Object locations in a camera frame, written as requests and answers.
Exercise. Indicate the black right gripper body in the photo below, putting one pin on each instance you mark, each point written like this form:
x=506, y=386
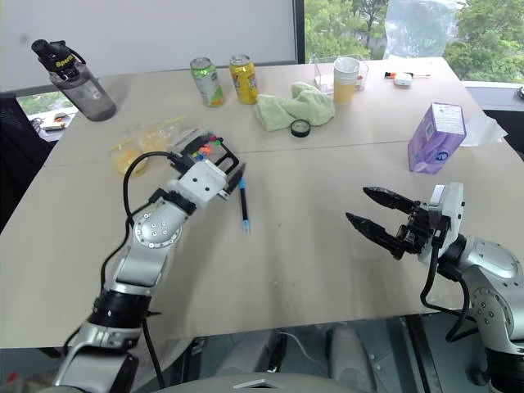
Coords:
x=419, y=233

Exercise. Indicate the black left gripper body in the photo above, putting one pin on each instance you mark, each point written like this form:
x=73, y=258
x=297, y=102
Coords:
x=225, y=186

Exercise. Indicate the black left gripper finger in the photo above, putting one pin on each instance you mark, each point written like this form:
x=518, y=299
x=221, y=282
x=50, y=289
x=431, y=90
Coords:
x=237, y=178

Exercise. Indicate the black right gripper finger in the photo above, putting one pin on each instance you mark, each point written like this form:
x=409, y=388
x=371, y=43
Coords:
x=376, y=233
x=391, y=199

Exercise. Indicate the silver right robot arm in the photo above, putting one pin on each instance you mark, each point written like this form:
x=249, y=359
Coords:
x=491, y=262

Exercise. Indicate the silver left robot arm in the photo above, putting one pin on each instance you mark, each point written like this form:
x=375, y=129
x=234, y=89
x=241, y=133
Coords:
x=155, y=230

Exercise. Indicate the blue and black pen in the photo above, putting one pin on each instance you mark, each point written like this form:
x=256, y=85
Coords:
x=244, y=209

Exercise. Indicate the black pen holder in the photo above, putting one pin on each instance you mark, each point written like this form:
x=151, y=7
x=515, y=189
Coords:
x=196, y=146

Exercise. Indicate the purple tissue pack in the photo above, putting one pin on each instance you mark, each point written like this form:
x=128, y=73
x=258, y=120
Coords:
x=434, y=139

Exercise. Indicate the black tape roll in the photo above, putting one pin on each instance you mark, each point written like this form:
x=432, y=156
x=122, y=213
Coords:
x=301, y=130

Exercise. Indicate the light green towel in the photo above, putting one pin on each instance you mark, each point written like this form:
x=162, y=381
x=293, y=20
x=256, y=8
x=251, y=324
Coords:
x=282, y=108

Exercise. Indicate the clear bag with yellow contents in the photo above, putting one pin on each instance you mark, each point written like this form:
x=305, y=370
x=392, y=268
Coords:
x=151, y=141

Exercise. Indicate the green drink can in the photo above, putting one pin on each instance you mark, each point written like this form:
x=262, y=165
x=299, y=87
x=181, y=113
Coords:
x=209, y=86

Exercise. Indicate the yellow drink can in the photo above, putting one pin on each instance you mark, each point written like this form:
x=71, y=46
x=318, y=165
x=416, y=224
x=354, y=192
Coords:
x=245, y=82

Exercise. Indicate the crumpled clear plastic bag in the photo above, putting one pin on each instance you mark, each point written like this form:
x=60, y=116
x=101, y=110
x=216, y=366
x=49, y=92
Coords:
x=483, y=129

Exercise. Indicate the white and yellow paper cup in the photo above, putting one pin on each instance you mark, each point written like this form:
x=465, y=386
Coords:
x=344, y=88

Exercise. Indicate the small white device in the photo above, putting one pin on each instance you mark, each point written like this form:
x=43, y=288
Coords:
x=403, y=78
x=389, y=75

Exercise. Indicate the clear plastic box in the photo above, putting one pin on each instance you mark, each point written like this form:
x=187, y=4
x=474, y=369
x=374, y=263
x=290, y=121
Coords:
x=323, y=75

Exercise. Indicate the grey sports water bottle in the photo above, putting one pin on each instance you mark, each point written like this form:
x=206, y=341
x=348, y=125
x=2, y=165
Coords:
x=86, y=92

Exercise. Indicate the white board panel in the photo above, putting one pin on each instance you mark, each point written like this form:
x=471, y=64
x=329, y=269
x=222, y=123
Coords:
x=143, y=32

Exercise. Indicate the large clear plastic bag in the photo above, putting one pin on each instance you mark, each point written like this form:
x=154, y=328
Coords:
x=421, y=28

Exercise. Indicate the grey side desk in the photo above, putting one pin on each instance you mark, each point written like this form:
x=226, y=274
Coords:
x=45, y=135

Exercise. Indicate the black chair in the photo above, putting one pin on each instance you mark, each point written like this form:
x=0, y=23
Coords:
x=16, y=143

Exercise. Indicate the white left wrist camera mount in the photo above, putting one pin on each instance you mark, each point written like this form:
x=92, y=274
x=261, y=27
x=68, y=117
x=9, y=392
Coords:
x=202, y=180

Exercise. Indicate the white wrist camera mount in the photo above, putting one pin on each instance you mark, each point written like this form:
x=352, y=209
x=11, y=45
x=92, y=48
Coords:
x=202, y=180
x=454, y=204

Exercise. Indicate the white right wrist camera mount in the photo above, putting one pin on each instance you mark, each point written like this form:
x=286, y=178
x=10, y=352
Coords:
x=454, y=204

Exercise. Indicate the dark window frame post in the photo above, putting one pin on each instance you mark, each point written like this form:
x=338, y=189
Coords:
x=299, y=30

